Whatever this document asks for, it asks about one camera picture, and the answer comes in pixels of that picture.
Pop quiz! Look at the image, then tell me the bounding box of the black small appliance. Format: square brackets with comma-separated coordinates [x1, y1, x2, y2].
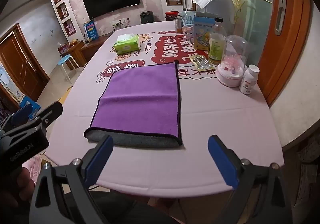
[140, 11, 154, 24]

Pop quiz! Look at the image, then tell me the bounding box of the wooden sliding door frame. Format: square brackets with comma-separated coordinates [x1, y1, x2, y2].
[257, 0, 313, 107]

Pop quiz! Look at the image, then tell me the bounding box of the brown wooden door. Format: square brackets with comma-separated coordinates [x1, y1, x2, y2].
[0, 23, 50, 105]

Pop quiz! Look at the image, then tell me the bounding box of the purple towel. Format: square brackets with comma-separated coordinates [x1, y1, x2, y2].
[84, 62, 186, 150]

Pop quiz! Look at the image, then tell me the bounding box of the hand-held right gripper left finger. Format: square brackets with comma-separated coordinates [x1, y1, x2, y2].
[29, 135, 114, 224]

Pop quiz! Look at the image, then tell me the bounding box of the grey chair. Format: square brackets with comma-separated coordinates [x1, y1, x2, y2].
[194, 0, 237, 27]

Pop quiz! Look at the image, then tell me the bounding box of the person's dark clothing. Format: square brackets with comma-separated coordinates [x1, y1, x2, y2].
[89, 188, 184, 224]

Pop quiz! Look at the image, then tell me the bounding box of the person's left hand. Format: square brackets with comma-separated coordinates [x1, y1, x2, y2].
[0, 167, 36, 224]

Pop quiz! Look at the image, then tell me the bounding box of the blue plastic step stool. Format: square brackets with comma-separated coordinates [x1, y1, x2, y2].
[19, 96, 42, 120]

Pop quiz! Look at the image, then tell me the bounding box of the blue printed box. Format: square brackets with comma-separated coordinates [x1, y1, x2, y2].
[193, 12, 218, 51]

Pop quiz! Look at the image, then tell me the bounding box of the blue printed board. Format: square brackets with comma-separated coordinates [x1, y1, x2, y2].
[84, 21, 99, 42]

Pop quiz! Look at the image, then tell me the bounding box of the orange drink can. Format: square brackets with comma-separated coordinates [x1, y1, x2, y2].
[174, 16, 183, 34]

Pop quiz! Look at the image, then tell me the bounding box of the blue round stool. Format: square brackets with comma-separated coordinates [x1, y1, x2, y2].
[57, 54, 78, 82]

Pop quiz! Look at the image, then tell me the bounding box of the silver blister pack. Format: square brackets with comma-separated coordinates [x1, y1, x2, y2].
[192, 55, 213, 72]

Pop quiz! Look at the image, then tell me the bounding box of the red pot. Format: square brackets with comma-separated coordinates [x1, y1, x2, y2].
[165, 10, 179, 22]

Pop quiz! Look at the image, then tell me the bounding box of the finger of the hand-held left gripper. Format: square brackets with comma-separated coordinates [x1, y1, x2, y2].
[4, 104, 36, 131]
[34, 101, 64, 129]

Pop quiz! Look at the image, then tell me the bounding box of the wooden cabinet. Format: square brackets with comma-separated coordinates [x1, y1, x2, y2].
[60, 36, 101, 69]

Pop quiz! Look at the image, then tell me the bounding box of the glass dome with pink base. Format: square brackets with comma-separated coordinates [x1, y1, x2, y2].
[217, 35, 248, 88]

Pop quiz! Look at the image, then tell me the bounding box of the pink printed tablecloth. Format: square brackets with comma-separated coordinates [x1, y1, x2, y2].
[45, 21, 285, 198]

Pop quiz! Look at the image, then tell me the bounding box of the metal door handle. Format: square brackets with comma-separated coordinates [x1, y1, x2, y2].
[274, 0, 287, 36]

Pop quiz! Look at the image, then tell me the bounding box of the red gift box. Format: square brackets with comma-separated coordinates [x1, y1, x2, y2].
[58, 43, 73, 55]

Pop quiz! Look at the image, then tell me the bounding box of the white pill bottle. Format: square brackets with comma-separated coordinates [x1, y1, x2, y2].
[239, 65, 260, 95]

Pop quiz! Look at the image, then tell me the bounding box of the clear bottle with yellow liquid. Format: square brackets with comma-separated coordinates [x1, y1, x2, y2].
[208, 17, 227, 65]

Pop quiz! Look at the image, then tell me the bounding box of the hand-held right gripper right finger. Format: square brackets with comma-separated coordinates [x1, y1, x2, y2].
[207, 135, 290, 224]

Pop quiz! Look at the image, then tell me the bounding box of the green tissue pack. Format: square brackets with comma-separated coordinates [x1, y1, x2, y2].
[112, 34, 140, 55]

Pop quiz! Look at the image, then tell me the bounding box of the blue water jug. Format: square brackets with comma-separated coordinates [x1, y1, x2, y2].
[182, 8, 196, 26]

